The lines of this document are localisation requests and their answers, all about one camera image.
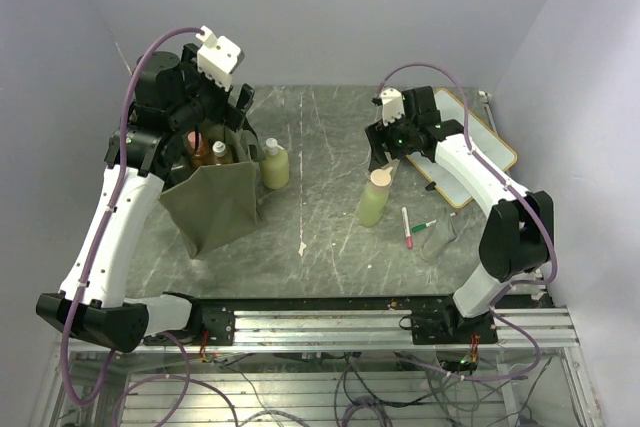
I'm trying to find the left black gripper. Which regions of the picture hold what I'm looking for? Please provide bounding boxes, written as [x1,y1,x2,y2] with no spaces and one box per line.
[171,43,256,133]

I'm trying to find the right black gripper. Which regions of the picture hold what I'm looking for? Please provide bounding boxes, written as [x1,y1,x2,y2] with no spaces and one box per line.
[366,108,417,166]

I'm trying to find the amber liquid clear bottle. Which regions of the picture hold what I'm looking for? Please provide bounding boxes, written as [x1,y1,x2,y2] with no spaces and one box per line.
[212,141,234,165]

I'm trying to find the orange bottle pink cap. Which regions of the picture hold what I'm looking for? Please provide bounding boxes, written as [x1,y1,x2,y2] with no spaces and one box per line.
[187,131,213,168]

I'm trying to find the yellow-green pump bottle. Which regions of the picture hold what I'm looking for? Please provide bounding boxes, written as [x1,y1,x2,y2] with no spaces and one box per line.
[260,138,290,190]

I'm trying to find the short clear square bottle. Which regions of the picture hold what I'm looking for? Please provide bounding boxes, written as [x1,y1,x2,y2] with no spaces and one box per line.
[368,156,400,178]

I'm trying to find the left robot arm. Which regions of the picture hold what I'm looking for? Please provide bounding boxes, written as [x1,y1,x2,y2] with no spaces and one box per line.
[36,38,254,353]

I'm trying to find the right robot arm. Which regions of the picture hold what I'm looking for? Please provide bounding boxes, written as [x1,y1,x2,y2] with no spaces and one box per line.
[365,86,557,343]

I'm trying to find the olive canvas bag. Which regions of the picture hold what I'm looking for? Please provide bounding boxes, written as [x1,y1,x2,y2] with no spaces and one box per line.
[159,122,266,259]

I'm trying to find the green bottle peach cap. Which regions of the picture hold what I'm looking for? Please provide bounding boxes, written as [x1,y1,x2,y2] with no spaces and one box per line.
[357,167,394,227]

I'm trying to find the green whiteboard marker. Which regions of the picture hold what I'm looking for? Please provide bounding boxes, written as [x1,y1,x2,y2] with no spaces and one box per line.
[411,220,437,233]

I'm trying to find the red whiteboard marker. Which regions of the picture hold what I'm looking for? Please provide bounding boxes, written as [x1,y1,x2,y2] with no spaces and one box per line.
[401,206,413,250]

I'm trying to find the clear plastic cup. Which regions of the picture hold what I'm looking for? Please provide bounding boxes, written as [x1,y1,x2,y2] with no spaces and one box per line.
[419,217,457,262]

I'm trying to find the yellow-framed whiteboard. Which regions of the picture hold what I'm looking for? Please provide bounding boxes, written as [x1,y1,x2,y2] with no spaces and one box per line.
[405,87,519,210]

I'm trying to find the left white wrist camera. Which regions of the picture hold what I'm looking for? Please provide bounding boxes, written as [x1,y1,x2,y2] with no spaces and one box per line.
[196,26,244,92]

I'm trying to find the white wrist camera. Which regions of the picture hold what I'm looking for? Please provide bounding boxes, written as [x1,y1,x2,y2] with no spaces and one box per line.
[372,88,405,126]
[196,26,244,92]

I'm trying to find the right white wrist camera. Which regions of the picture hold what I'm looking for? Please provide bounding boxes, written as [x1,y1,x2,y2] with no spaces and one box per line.
[372,88,405,126]

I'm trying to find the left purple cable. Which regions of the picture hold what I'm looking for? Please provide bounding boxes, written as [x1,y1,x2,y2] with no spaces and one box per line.
[59,26,241,427]

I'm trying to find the purple cable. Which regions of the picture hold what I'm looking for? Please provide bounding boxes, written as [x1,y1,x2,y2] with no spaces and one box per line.
[377,63,559,383]
[59,26,241,427]

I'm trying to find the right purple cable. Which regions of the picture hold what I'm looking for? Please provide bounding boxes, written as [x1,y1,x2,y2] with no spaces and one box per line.
[377,63,559,383]

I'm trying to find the aluminium mounting rail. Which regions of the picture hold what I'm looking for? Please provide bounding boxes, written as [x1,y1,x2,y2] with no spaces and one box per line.
[36,293,579,353]

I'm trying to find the tangled floor cables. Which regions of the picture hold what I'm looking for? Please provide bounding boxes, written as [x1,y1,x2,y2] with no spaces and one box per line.
[109,346,551,427]

